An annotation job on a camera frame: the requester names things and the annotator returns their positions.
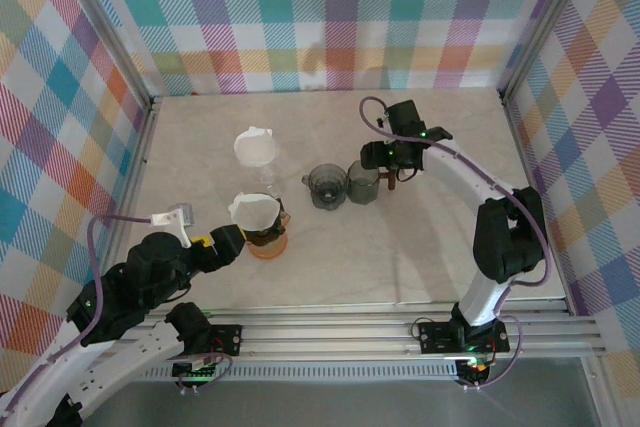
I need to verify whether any grey server with wooden handle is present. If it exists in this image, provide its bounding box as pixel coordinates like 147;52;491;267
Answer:
346;160;399;206

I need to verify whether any grey transparent coffee dripper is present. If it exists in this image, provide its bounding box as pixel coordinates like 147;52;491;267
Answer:
301;162;349;211

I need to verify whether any olive transparent coffee dripper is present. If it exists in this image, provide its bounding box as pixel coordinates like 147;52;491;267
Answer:
239;206;293;249

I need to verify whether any orange transparent coffee server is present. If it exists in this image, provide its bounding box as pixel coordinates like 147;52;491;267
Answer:
246;234;292;262

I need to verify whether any clear server with wooden handle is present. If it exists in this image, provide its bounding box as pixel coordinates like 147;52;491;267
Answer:
257;159;284;198

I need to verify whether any clear transparent coffee dripper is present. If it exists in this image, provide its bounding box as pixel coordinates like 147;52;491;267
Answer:
233;126;281;176

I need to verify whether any left controller circuit board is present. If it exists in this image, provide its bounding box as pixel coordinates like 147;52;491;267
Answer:
171;356;222;382

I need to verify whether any controller circuit board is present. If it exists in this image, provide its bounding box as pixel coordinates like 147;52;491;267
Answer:
457;356;494;386
171;356;222;382

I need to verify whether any right controller circuit board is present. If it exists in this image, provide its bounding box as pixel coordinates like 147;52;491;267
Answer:
457;356;494;386

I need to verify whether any aluminium side rail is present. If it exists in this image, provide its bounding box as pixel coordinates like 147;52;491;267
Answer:
99;95;164;273
501;89;575;316

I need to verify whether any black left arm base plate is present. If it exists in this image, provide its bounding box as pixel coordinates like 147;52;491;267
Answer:
202;323;244;357

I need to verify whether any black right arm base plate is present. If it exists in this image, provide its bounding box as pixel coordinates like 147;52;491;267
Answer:
416;320;512;355

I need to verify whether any aluminium mounting rail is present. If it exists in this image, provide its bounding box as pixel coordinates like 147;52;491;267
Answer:
53;302;610;364

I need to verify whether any aluminium frame post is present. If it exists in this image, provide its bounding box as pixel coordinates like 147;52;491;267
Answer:
53;0;154;107
498;0;597;101

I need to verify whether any grey slotted cable duct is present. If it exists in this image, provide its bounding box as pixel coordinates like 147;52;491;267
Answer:
139;364;459;383

